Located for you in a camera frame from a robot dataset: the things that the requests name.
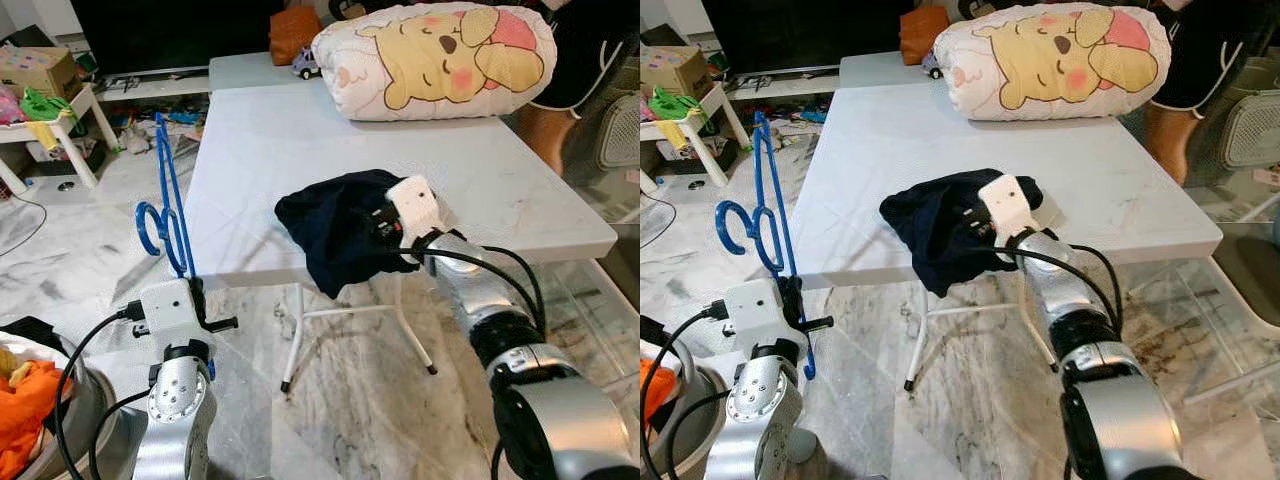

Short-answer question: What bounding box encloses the blue plastic hanger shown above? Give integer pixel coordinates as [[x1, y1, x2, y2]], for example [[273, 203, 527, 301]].
[[134, 112, 217, 383], [714, 110, 818, 383]]

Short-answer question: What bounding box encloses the orange bag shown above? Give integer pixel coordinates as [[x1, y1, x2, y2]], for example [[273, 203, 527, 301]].
[[898, 5, 951, 67], [268, 5, 323, 67]]

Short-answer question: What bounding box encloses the thin black floor cable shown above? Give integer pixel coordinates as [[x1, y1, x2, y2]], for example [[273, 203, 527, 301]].
[[0, 193, 49, 258], [640, 193, 681, 251]]

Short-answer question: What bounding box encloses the orange shirt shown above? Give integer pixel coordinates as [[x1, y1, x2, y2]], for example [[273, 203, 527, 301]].
[[640, 358, 679, 426], [0, 358, 67, 480]]

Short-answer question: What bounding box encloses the black cloth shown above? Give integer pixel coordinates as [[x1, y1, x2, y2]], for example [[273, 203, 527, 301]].
[[640, 316, 681, 351]]

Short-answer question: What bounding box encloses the round grey laundry basket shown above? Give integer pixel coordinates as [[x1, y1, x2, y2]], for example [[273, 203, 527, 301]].
[[0, 318, 126, 480], [640, 318, 731, 480]]

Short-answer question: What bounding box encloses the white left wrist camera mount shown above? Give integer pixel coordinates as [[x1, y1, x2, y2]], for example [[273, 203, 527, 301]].
[[723, 278, 793, 353], [138, 278, 204, 353]]

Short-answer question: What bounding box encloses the white television shelf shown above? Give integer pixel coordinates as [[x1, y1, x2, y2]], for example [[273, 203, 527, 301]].
[[95, 68, 216, 103], [728, 68, 846, 101]]

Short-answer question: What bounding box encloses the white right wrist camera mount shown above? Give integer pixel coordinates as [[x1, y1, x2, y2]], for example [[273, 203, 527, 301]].
[[978, 175, 1041, 243], [385, 175, 448, 243]]

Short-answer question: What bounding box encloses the grey laundry hamper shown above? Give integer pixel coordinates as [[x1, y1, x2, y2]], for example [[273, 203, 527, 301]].
[[1222, 88, 1280, 171], [597, 93, 641, 173]]

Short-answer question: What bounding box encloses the pale side table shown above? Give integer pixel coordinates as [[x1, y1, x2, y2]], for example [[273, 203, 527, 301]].
[[208, 52, 323, 93], [838, 52, 946, 91]]

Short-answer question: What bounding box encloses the black television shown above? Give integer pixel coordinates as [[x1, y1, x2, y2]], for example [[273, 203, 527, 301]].
[[700, 0, 906, 76], [70, 0, 286, 79]]

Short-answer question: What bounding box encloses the white folding table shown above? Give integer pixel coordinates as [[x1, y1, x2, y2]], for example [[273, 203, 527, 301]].
[[185, 80, 619, 397], [790, 80, 1224, 393]]

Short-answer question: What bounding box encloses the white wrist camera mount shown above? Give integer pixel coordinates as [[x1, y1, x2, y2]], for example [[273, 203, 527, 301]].
[[138, 278, 204, 353], [978, 175, 1041, 243], [385, 175, 448, 243], [723, 278, 793, 353]]

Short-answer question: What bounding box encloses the navy garment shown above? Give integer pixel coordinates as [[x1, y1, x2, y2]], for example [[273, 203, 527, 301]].
[[878, 168, 1043, 299], [274, 168, 423, 299]]

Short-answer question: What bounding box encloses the adult person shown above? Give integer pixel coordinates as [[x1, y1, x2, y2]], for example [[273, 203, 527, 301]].
[[520, 0, 641, 176], [1140, 0, 1280, 186]]

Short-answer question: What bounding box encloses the small white table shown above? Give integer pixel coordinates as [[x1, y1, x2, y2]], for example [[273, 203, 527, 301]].
[[640, 85, 751, 191], [0, 85, 123, 198]]

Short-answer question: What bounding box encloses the cartoon bear print pillow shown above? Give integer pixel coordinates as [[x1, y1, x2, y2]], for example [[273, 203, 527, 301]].
[[312, 2, 559, 123], [935, 2, 1173, 123]]

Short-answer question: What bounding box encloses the green toy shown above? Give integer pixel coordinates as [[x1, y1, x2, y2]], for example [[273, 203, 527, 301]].
[[20, 87, 77, 124], [648, 87, 706, 124]]

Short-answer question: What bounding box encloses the cardboard box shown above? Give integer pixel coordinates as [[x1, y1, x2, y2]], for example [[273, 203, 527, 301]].
[[640, 45, 713, 99], [0, 45, 81, 99]]

